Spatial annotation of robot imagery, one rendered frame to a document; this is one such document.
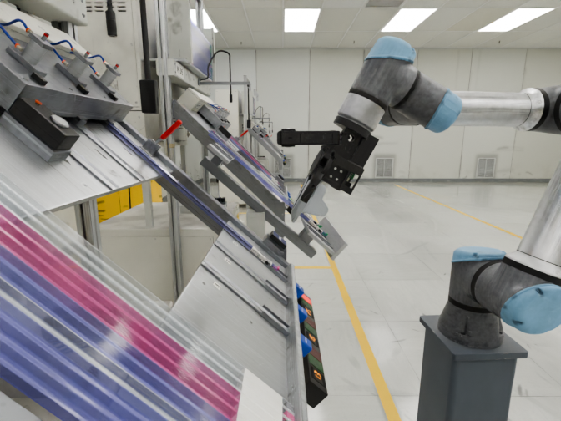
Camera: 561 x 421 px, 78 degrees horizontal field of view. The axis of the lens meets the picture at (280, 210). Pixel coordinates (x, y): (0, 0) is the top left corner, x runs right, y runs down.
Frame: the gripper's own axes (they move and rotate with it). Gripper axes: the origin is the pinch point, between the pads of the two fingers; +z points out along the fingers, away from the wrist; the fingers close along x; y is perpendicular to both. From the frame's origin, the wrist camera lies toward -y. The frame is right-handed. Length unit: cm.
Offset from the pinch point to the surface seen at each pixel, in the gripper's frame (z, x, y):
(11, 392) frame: 46, -15, -29
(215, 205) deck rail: 10.4, 19.1, -15.4
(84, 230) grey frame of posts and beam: 33, 22, -43
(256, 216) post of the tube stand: 14.1, 43.7, -4.2
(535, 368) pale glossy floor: 27, 77, 144
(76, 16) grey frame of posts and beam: -14, 20, -62
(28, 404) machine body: 45, -16, -26
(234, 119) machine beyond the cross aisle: -3, 451, -82
